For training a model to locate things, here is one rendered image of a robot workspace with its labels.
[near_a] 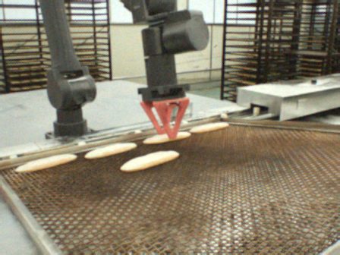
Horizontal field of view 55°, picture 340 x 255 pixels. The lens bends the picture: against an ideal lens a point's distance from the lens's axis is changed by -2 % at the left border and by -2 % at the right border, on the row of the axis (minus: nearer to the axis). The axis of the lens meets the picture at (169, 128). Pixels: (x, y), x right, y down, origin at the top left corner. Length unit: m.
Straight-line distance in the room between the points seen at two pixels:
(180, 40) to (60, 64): 0.39
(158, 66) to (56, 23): 0.37
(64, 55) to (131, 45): 4.94
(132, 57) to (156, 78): 5.21
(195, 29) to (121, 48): 5.15
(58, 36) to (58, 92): 0.14
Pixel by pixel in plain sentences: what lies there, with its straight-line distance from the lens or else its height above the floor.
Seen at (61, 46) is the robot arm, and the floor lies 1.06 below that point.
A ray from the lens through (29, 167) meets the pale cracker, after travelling 0.54.
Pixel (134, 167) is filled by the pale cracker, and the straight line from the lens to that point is 0.45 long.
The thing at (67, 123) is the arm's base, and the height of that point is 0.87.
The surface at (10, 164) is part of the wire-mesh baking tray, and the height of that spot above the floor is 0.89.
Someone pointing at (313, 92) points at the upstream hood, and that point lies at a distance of 1.13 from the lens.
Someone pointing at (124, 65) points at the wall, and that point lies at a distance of 5.75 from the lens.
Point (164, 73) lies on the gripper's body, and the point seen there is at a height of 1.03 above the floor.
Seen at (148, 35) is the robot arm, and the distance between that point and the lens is 0.61.
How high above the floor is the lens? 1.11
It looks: 17 degrees down
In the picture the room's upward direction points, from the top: straight up
